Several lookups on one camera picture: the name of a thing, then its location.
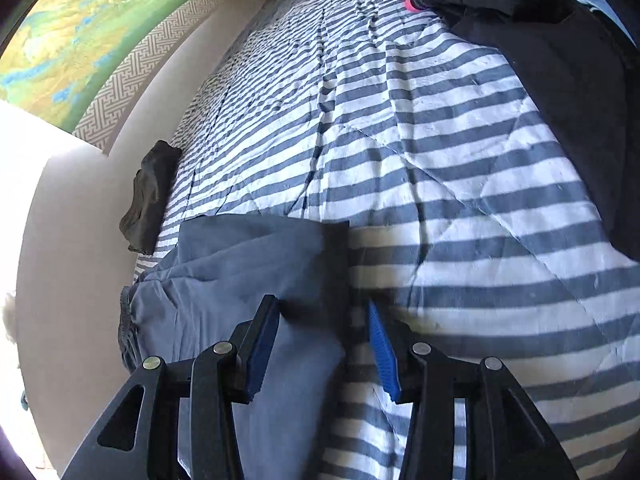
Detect black garment with yellow stripes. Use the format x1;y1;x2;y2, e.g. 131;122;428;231
382;0;640;266

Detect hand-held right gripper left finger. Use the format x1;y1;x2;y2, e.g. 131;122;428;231
60;294;281;480

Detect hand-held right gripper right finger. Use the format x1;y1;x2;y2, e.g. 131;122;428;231
366;300;581;480

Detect landscape wall scroll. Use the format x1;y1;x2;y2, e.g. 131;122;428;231
0;0;238;153

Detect light blue denim shirt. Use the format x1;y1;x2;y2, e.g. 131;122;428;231
575;0;640;48

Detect grey-blue pants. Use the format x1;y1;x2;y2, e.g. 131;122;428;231
117;215;351;480

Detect blue white striped bed quilt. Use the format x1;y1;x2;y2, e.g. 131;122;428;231
132;0;640;480

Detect dark grey folded cloth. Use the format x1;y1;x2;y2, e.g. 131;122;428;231
120;140;183;256

